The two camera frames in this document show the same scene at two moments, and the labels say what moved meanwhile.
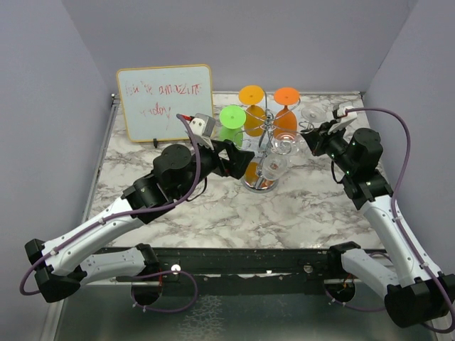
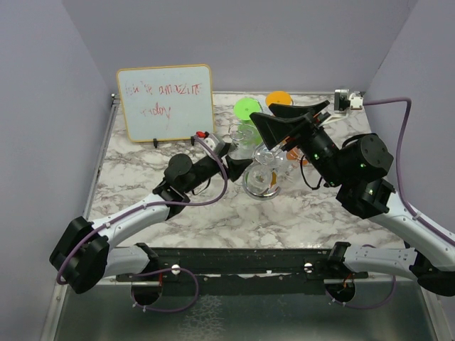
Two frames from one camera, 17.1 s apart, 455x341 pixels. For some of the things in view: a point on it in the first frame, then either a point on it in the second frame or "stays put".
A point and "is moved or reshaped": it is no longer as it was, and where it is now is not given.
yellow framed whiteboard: (151, 97) stays put
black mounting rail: (244, 271) stays put
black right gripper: (317, 137) to (275, 128)
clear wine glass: (284, 143) is moved or reshaped
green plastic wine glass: (232, 118) to (248, 131)
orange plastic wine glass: (285, 122) to (296, 154)
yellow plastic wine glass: (256, 117) to (279, 96)
